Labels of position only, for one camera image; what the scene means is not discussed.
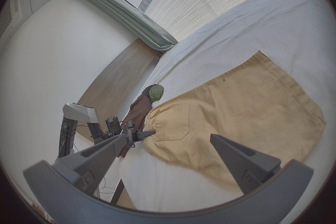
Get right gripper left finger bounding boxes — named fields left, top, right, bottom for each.
left=54, top=135, right=130, bottom=196

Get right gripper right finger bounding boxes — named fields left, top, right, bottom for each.
left=210, top=134, right=282, bottom=196

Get tan shorts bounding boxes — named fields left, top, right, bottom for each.
left=144, top=50, right=327, bottom=192

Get bed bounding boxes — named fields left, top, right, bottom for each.
left=76, top=0, right=334, bottom=213

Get brown shorts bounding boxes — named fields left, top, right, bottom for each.
left=117, top=94, right=153, bottom=159

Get black garment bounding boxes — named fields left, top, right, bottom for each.
left=142, top=84, right=158, bottom=100

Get green garment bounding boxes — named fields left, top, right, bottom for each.
left=149, top=84, right=165, bottom=103

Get grey-green curtain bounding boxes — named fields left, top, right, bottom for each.
left=71, top=0, right=177, bottom=54

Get white ceiling air vent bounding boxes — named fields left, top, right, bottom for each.
left=0, top=0, right=21, bottom=34

